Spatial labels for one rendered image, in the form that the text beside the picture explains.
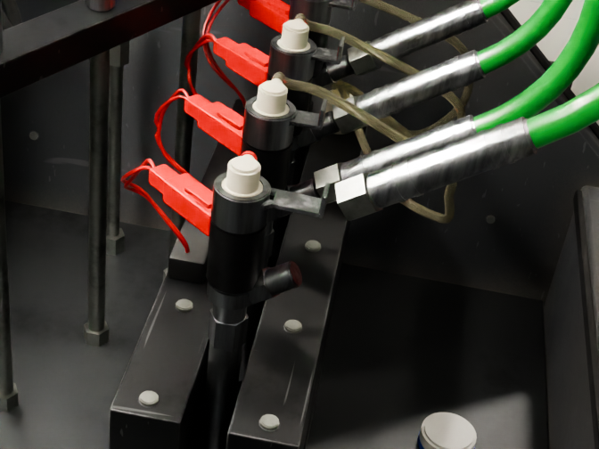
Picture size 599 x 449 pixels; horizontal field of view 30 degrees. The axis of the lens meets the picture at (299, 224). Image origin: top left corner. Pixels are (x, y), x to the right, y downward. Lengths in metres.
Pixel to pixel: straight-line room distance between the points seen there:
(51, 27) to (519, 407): 0.43
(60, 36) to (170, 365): 0.20
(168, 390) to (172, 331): 0.05
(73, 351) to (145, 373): 0.24
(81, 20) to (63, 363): 0.27
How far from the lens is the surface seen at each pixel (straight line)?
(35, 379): 0.82
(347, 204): 0.53
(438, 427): 0.80
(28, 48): 0.65
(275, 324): 0.64
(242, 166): 0.53
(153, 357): 0.62
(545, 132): 0.51
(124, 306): 0.88
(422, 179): 0.52
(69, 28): 0.67
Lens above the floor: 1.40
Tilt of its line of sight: 35 degrees down
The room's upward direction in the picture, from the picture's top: 8 degrees clockwise
